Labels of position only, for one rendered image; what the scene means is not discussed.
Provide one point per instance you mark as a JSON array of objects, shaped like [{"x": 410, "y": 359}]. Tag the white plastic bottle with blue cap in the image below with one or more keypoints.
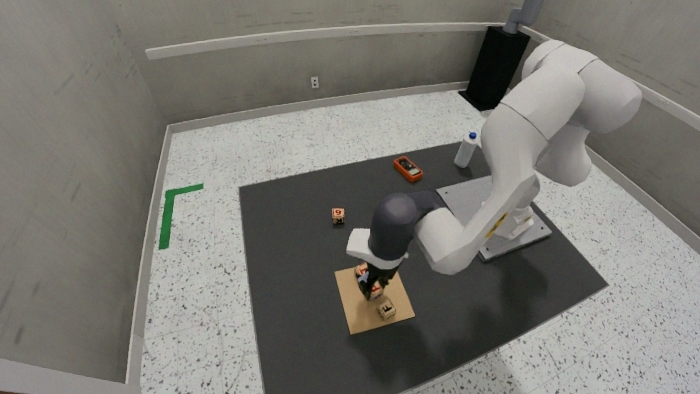
[{"x": 466, "y": 150}]

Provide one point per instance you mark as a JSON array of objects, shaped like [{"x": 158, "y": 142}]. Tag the beige mat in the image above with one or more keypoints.
[{"x": 361, "y": 313}]

